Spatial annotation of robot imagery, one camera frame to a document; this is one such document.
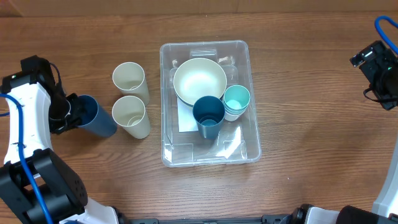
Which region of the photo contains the grey small cup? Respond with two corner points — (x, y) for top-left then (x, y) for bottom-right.
(225, 107), (246, 120)

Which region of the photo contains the white label in bin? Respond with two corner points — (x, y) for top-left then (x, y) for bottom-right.
(177, 98), (198, 133)

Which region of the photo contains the beige tall cup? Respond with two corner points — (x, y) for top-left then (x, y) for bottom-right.
(112, 62), (150, 105)
(112, 95), (151, 139)

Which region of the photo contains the black rail at table edge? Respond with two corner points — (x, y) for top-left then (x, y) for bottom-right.
(124, 203), (341, 224)

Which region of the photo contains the dark blue tall cup front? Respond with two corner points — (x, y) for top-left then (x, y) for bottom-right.
(77, 95), (117, 138)

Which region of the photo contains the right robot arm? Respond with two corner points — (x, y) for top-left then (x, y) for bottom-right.
(336, 40), (397, 223)

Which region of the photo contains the beige tall cup front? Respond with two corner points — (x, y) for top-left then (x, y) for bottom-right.
(112, 95), (151, 139)

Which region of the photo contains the pink small cup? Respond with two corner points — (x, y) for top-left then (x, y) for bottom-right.
(224, 111), (242, 122)

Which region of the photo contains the dark blue tall cup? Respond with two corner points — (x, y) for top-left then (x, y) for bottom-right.
(77, 95), (117, 138)
(193, 96), (225, 139)

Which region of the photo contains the cream bowl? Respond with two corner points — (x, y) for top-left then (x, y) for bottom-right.
(173, 58), (227, 98)

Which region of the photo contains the clear plastic storage bin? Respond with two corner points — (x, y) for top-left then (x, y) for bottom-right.
(160, 40), (262, 167)

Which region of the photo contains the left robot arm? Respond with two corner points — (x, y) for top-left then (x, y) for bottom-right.
(1, 55), (128, 223)

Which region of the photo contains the mint green small cup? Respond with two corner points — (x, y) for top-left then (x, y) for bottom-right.
(223, 85), (251, 106)

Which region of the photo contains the blue bowl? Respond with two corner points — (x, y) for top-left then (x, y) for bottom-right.
(176, 94), (199, 107)

